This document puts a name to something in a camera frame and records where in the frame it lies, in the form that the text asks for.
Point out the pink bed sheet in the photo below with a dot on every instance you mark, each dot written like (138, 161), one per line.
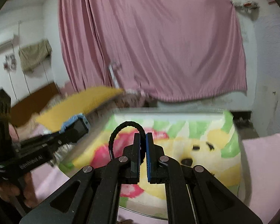
(260, 182)

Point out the olive green hanging cloth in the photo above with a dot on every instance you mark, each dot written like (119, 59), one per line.
(33, 55)

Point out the brown wooden headboard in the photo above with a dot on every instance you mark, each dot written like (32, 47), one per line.
(22, 111)

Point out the wall hook rack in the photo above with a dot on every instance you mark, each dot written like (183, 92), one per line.
(246, 6)

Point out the grey tray with cartoon liner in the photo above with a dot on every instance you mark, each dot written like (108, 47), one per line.
(207, 138)

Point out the white air conditioner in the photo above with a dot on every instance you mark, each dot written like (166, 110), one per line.
(6, 41)

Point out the wall socket with plugs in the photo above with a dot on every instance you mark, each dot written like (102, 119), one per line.
(10, 63)

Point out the white window handle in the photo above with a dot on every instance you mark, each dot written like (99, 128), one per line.
(112, 67)

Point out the person's left hand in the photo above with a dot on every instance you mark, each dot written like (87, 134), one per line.
(8, 190)

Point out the blue scrunchie hair clip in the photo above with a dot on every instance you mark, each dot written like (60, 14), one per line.
(72, 120)

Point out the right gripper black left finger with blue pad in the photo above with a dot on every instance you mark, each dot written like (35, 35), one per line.
(92, 194)

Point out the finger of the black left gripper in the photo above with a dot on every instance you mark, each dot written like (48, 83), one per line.
(71, 135)

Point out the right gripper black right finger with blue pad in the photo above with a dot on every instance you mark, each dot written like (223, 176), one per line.
(193, 194)

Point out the pink curtain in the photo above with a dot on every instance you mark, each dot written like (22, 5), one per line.
(173, 50)

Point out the yellow pillow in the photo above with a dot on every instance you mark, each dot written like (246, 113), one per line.
(82, 102)

